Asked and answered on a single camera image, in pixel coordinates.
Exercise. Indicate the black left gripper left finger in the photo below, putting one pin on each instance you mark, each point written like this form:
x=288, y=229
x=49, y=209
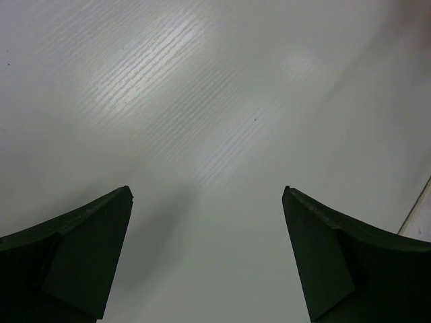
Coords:
x=62, y=270

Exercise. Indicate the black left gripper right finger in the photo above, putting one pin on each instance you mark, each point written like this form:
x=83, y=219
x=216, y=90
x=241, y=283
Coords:
x=351, y=271

